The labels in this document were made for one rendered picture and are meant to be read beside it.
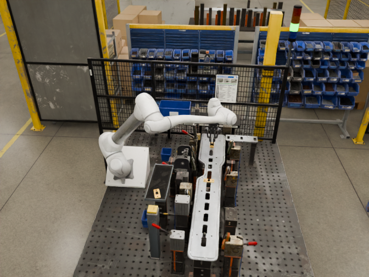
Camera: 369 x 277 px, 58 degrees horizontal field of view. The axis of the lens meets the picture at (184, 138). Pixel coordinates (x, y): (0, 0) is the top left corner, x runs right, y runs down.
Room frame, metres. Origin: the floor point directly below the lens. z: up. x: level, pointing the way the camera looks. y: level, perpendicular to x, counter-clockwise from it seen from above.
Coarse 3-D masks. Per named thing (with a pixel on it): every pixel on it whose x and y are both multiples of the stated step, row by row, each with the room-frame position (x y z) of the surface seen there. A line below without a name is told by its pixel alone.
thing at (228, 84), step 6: (216, 78) 2.95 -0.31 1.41; (222, 78) 2.95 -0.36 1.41; (228, 78) 2.94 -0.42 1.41; (234, 78) 2.94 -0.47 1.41; (216, 84) 2.95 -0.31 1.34; (222, 84) 2.95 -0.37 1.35; (228, 84) 2.94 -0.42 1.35; (234, 84) 2.93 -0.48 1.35; (222, 90) 2.95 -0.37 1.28; (228, 90) 2.94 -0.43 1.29; (234, 90) 2.93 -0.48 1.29; (222, 96) 2.95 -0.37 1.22; (228, 96) 2.94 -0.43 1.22; (234, 96) 2.93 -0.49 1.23; (222, 102) 2.95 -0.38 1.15; (228, 102) 2.94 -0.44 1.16; (234, 102) 2.93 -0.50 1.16
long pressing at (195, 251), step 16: (208, 144) 2.44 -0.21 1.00; (224, 144) 2.45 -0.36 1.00; (208, 160) 2.20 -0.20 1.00; (224, 160) 2.21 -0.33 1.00; (208, 192) 1.82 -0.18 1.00; (192, 224) 1.51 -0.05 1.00; (208, 224) 1.51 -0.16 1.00; (192, 240) 1.39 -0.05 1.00; (208, 240) 1.39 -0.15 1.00; (192, 256) 1.27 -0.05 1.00; (208, 256) 1.27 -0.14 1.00
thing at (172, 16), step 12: (132, 0) 9.03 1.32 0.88; (144, 0) 9.00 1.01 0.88; (156, 0) 8.98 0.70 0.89; (168, 0) 8.96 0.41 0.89; (180, 0) 8.94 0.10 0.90; (192, 0) 8.92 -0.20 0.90; (168, 12) 8.96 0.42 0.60; (180, 12) 8.94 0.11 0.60; (192, 12) 8.91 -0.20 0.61; (168, 24) 8.96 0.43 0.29; (180, 24) 8.94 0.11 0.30
